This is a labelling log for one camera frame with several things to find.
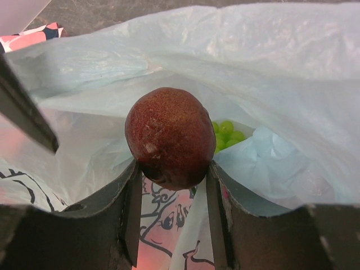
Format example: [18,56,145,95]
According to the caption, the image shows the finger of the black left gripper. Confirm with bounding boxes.
[1,54,59,153]

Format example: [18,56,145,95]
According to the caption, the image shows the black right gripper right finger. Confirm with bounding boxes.
[206,162,359,269]

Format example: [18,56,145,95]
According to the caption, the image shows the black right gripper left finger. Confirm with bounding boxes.
[1,161,142,269]

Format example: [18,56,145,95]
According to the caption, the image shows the dark red fake fruit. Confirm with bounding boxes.
[125,87,216,191]

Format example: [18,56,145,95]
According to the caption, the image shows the translucent light blue plastic bag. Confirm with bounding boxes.
[1,3,359,269]

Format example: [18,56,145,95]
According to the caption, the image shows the green fake grapes bunch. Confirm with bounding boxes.
[212,120,246,154]

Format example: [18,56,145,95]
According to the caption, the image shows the pink navy patterned cloth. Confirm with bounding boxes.
[0,22,69,54]

